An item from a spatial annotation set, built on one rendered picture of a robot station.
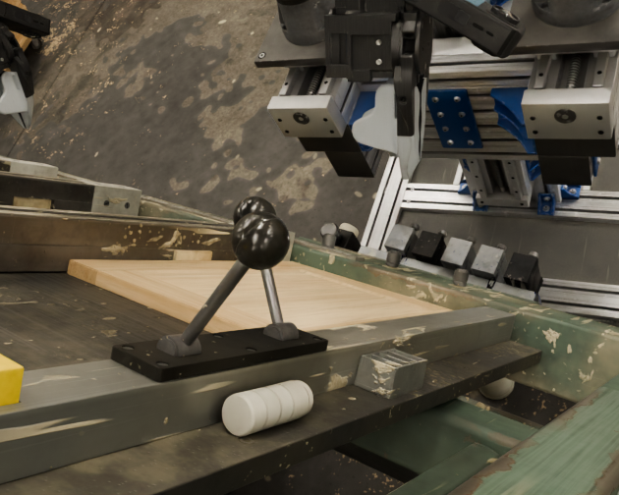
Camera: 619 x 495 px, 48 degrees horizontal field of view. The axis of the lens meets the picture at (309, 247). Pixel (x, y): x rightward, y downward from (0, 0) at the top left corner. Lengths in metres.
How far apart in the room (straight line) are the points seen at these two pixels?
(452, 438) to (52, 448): 0.47
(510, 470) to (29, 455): 0.26
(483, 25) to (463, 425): 0.41
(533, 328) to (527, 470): 0.67
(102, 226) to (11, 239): 0.13
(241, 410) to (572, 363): 0.67
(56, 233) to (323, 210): 1.69
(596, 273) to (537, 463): 1.48
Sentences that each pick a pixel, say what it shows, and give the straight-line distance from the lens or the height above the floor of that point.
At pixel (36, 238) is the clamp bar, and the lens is 0.89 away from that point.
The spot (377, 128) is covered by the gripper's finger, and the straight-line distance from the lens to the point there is 0.63.
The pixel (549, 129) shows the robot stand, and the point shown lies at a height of 0.93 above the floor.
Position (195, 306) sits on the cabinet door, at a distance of 0.77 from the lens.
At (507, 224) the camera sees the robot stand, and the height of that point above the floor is 0.21.
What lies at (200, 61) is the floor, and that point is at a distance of 3.44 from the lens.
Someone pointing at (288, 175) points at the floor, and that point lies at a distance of 2.68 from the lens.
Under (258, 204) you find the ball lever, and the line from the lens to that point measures 0.59.
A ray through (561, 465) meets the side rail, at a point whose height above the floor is 1.43.
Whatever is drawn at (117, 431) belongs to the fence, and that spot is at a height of 1.54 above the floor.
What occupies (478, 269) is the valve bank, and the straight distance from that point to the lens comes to 1.30.
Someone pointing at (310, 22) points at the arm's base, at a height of 1.08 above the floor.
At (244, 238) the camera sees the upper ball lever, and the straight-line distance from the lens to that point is 0.43.
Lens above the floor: 1.87
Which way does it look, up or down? 50 degrees down
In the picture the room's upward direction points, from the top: 36 degrees counter-clockwise
